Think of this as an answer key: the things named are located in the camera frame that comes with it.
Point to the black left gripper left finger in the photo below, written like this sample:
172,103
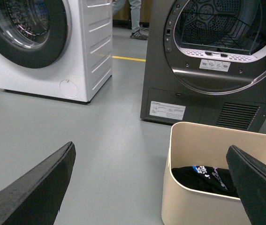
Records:
36,197

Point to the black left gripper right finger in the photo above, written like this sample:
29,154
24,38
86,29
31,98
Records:
249,178

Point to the beige plastic laundry hamper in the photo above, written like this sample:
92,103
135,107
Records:
203,145

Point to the black printed t-shirt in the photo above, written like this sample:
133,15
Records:
206,179

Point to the dark grey tumble dryer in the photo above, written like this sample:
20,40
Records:
206,63

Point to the white front-load washing machine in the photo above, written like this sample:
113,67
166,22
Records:
56,48

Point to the yellow floor tape line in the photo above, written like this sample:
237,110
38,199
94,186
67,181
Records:
128,58

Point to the person in grey trousers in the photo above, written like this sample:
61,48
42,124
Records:
135,7

